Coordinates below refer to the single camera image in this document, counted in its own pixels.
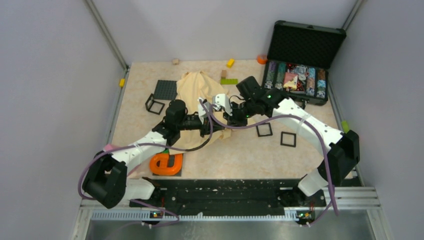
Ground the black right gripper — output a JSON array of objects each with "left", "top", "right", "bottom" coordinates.
[{"left": 222, "top": 99, "right": 256, "bottom": 130}]

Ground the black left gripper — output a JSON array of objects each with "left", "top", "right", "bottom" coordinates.
[{"left": 177, "top": 115, "right": 225, "bottom": 138}]

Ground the cream yellow t-shirt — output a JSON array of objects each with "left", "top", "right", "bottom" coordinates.
[{"left": 173, "top": 71, "right": 241, "bottom": 150}]

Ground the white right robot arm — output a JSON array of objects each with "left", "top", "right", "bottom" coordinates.
[{"left": 213, "top": 76, "right": 360, "bottom": 206}]

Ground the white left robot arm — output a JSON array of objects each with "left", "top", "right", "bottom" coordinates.
[{"left": 78, "top": 98, "right": 214, "bottom": 209}]

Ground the green long lego brick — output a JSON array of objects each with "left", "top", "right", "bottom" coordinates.
[{"left": 220, "top": 78, "right": 239, "bottom": 85}]

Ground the dark grey lego baseplate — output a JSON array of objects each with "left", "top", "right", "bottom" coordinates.
[{"left": 153, "top": 79, "right": 177, "bottom": 101}]

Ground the yellow lego brick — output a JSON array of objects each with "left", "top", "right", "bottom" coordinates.
[{"left": 226, "top": 58, "right": 235, "bottom": 68}]

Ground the orange round object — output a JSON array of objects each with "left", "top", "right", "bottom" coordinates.
[{"left": 256, "top": 54, "right": 268, "bottom": 65}]

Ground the black open carrying case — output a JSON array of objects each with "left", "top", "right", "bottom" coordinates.
[{"left": 261, "top": 20, "right": 347, "bottom": 106}]

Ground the pink box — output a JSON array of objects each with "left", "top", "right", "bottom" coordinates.
[{"left": 103, "top": 144, "right": 115, "bottom": 152}]

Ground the black square frame centre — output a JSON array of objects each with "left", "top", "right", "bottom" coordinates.
[{"left": 255, "top": 122, "right": 273, "bottom": 138}]

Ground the black square frame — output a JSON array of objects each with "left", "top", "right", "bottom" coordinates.
[
  {"left": 280, "top": 131, "right": 297, "bottom": 148},
  {"left": 255, "top": 122, "right": 273, "bottom": 138}
]

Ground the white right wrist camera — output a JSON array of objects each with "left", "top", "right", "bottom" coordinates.
[{"left": 212, "top": 93, "right": 232, "bottom": 116}]

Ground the black cube frame left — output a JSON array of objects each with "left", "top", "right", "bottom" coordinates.
[{"left": 145, "top": 93, "right": 165, "bottom": 115}]

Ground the black square frame right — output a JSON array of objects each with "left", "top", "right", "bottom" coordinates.
[{"left": 280, "top": 131, "right": 297, "bottom": 148}]

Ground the small yellow block on rail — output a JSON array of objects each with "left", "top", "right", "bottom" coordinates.
[{"left": 119, "top": 78, "right": 126, "bottom": 88}]

